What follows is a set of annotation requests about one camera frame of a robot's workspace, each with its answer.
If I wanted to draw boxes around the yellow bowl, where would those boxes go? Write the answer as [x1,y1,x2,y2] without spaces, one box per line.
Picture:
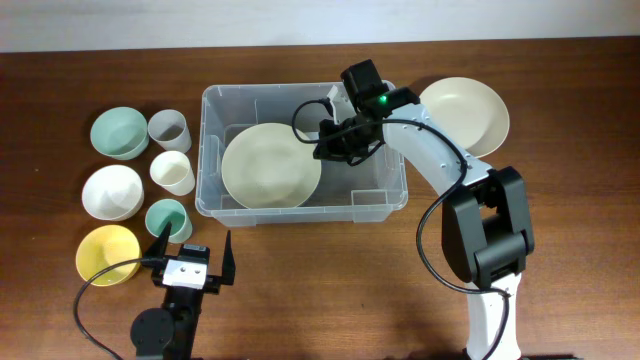
[75,225,142,287]

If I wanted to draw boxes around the cream cup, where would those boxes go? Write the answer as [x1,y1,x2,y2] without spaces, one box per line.
[150,151,195,196]

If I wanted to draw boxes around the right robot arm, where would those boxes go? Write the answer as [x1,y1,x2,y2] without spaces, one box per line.
[313,59,535,359]

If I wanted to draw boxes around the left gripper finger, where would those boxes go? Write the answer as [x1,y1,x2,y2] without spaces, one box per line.
[220,230,236,286]
[144,222,172,258]

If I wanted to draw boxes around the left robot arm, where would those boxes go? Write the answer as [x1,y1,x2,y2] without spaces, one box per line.
[130,224,236,359]

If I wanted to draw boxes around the white bowl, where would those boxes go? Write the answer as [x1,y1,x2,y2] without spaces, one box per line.
[82,165,144,221]

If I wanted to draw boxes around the clear plastic storage container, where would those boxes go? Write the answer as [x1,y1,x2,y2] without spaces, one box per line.
[195,82,408,227]

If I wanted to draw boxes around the beige plate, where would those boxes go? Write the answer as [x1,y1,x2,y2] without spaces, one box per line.
[420,77,510,158]
[221,123,322,209]

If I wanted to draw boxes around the green bowl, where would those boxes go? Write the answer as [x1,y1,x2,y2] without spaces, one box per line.
[90,107,149,160]

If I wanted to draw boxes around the green cup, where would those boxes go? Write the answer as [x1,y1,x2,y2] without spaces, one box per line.
[145,199,193,244]

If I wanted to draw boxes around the grey cup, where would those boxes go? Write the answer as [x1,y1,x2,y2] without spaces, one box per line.
[148,109,192,153]

